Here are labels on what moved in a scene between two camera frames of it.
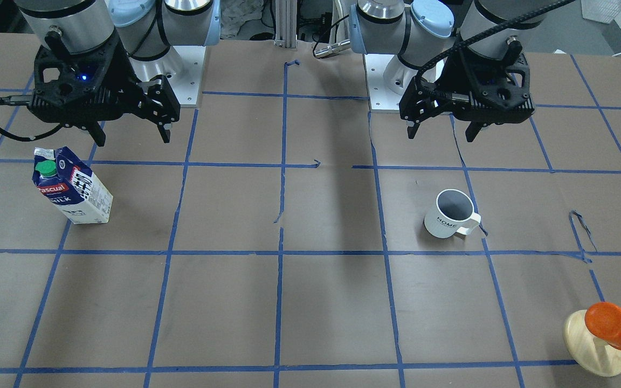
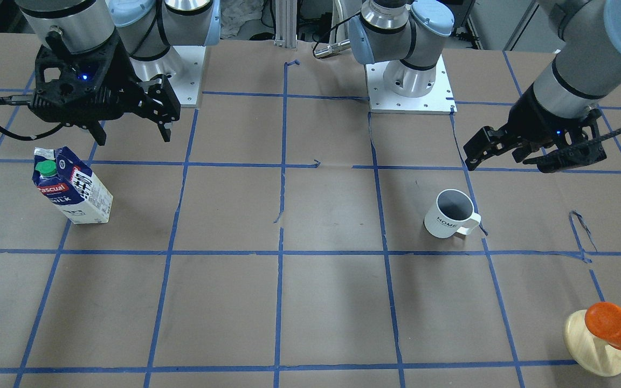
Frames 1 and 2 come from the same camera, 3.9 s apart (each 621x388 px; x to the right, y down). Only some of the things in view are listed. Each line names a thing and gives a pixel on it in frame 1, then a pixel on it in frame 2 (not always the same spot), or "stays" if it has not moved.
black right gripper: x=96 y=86 stays
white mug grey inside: x=454 y=213 stays
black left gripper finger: x=412 y=127 to x=474 y=157
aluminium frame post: x=285 y=23 stays
